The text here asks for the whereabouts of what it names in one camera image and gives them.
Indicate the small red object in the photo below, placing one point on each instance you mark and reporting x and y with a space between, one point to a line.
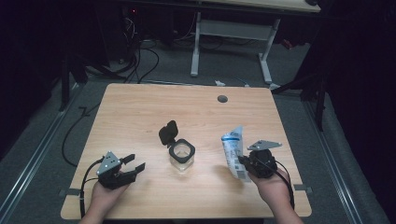
287 44

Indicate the black metal stand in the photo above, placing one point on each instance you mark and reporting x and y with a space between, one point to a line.
65 81
319 99

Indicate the white paper scrap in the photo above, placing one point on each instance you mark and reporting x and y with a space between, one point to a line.
219 83

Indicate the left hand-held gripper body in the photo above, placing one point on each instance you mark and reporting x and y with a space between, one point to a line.
110 177

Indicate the desk with white frame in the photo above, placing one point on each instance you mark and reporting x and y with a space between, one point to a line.
233 29

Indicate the white and blue milk carton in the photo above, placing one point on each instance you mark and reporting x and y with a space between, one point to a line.
232 152

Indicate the glass jar with black lid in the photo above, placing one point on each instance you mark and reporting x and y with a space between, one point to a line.
182 152

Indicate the person's right hand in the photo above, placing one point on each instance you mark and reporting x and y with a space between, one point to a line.
274 189

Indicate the grey tape strip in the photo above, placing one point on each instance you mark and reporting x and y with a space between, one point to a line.
71 192
302 187

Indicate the metal floor rail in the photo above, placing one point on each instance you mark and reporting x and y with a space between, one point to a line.
333 161
34 155

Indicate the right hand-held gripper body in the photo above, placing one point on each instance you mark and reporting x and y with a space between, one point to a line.
261 165

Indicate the person's left hand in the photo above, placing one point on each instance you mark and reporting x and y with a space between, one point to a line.
104 196

